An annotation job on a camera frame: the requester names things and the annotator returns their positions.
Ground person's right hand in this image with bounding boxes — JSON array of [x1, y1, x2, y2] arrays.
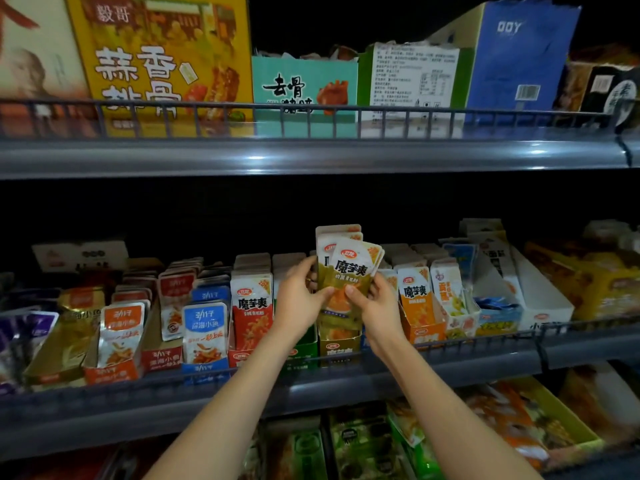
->
[[343, 273, 407, 358]]

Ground person's left hand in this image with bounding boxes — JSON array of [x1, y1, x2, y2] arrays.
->
[[272, 257, 337, 342]]

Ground handful of tan white-top packets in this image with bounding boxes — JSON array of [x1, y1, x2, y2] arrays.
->
[[315, 225, 386, 341]]

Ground grey metal store shelf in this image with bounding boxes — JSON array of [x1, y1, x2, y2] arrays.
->
[[0, 95, 640, 480]]

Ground person's right forearm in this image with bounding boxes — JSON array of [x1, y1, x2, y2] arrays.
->
[[375, 345, 546, 480]]

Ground person's left forearm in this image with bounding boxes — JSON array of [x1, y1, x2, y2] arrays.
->
[[145, 329, 303, 480]]

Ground row of snack display cartons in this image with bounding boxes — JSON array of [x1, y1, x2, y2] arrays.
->
[[0, 217, 576, 391]]

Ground green snack packets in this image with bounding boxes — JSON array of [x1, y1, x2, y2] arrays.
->
[[388, 399, 447, 480]]

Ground green orange display carton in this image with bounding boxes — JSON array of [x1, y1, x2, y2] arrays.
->
[[265, 419, 329, 480]]

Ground pile of orange yellow packets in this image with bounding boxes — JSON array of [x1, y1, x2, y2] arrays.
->
[[465, 385, 561, 466]]

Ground yellow display carton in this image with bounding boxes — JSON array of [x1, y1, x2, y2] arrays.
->
[[525, 239, 640, 321]]

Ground green printed carton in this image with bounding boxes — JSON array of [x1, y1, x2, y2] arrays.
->
[[252, 53, 361, 136]]

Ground lime green display tray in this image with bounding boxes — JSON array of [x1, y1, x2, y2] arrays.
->
[[500, 377, 605, 468]]

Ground white label carton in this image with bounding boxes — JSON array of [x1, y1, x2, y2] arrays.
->
[[358, 43, 476, 136]]

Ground pile of red snack packets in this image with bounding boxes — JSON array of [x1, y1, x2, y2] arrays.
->
[[20, 447, 119, 480]]

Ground orange yellow printed carton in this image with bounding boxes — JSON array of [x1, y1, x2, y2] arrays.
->
[[65, 0, 256, 136]]

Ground blue printed carton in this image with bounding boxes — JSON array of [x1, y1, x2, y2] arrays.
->
[[430, 0, 583, 116]]

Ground dark printed carton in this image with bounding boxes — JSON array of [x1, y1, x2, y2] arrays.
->
[[555, 59, 640, 131]]

